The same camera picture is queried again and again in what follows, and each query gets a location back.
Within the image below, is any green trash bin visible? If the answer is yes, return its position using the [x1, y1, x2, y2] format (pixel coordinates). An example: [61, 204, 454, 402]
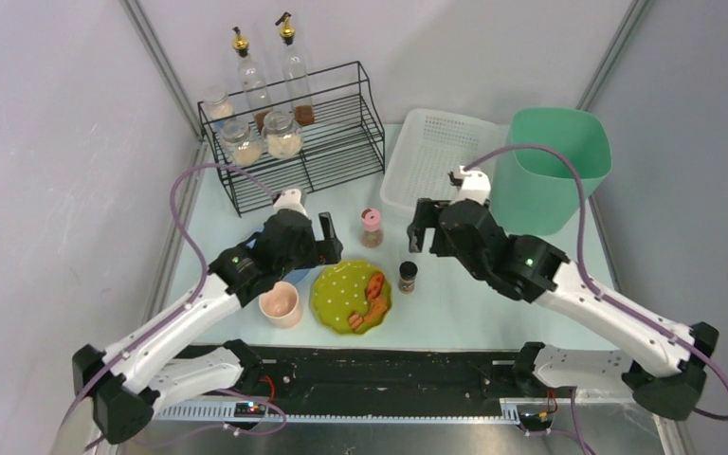
[492, 107, 612, 236]

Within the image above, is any blue plate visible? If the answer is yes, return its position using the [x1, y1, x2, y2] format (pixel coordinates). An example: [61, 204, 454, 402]
[246, 226, 309, 286]

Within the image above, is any blue label spice jar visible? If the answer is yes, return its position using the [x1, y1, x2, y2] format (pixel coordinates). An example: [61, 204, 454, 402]
[202, 85, 235, 131]

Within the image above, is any oil bottle gold spout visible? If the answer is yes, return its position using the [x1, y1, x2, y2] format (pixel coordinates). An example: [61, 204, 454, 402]
[231, 27, 273, 133]
[275, 11, 315, 126]

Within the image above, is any glass jar clamp lid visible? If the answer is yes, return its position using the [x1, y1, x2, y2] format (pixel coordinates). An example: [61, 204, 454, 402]
[262, 110, 304, 159]

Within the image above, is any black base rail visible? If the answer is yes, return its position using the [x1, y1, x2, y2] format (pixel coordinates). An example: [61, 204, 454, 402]
[175, 341, 566, 421]

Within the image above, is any green dotted plate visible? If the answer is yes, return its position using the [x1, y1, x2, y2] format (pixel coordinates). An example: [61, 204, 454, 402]
[310, 260, 392, 336]

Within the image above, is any small black lid spice jar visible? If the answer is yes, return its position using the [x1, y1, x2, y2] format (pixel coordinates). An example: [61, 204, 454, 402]
[398, 261, 418, 294]

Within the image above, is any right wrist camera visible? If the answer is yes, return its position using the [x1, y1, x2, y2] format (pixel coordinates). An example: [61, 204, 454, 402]
[448, 166, 491, 207]

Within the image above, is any white plastic basket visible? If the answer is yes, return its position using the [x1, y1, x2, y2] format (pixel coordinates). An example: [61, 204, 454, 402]
[379, 108, 508, 216]

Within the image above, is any glass jar beige powder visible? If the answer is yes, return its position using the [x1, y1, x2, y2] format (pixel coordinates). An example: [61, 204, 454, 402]
[219, 118, 264, 167]

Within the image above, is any pink lid spice bottle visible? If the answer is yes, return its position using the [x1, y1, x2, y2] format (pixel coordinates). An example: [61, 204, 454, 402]
[360, 208, 384, 248]

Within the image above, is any pink mug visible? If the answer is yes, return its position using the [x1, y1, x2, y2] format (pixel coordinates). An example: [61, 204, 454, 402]
[259, 282, 303, 329]

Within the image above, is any orange food on green plate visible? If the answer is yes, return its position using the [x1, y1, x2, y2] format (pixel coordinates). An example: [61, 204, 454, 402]
[348, 271, 389, 332]

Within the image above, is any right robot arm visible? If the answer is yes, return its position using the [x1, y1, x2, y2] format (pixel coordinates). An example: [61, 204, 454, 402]
[407, 198, 719, 421]

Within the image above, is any black wire rack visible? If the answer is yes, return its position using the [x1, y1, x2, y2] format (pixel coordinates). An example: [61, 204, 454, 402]
[197, 61, 386, 216]

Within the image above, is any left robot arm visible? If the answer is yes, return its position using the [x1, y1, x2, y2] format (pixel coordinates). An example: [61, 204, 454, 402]
[72, 208, 343, 445]

